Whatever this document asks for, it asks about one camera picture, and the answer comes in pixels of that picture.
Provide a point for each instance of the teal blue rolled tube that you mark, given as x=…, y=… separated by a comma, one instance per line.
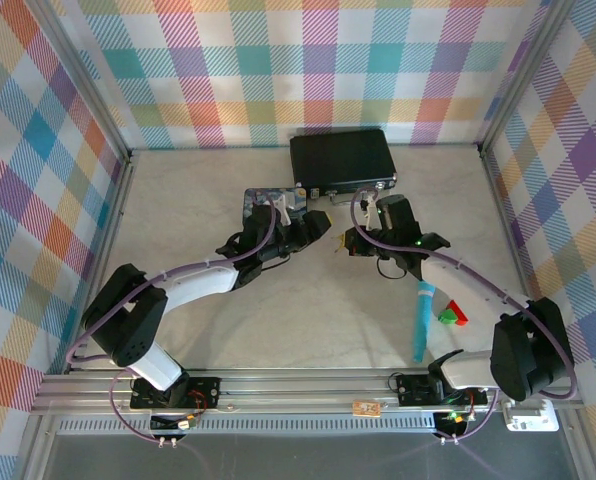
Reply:
x=423, y=325

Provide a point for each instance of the aluminium frame post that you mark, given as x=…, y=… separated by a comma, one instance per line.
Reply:
x=525, y=75
x=85, y=80

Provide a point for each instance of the aluminium side rail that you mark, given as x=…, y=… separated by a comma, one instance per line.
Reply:
x=103, y=260
x=508, y=225

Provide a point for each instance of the black hard case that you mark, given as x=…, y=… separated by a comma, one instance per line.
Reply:
x=340, y=160

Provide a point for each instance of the green toy block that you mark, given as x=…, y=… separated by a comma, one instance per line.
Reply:
x=448, y=316

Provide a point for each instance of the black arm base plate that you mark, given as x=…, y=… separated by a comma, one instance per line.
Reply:
x=413, y=390
x=205, y=392

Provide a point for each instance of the red wedge block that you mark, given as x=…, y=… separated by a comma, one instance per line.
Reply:
x=459, y=312

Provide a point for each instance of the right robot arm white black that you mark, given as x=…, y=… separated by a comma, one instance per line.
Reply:
x=450, y=280

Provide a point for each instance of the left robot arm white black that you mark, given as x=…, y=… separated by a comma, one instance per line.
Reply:
x=198, y=282

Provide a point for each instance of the blue painting print board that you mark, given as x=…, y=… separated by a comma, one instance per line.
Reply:
x=263, y=197

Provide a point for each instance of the aluminium mounting rail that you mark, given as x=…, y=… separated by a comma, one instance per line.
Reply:
x=303, y=387

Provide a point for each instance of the small orange label tag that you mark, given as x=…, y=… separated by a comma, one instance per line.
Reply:
x=367, y=408

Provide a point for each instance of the vented metal strip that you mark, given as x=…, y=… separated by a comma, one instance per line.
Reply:
x=288, y=426

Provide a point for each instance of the small brass key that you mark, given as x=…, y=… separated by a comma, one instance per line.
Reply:
x=337, y=245

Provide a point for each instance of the plaid cloth backdrop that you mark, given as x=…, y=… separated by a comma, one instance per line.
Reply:
x=23, y=200
x=578, y=200
x=288, y=70

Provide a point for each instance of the white corner bracket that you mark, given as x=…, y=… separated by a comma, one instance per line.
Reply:
x=533, y=416

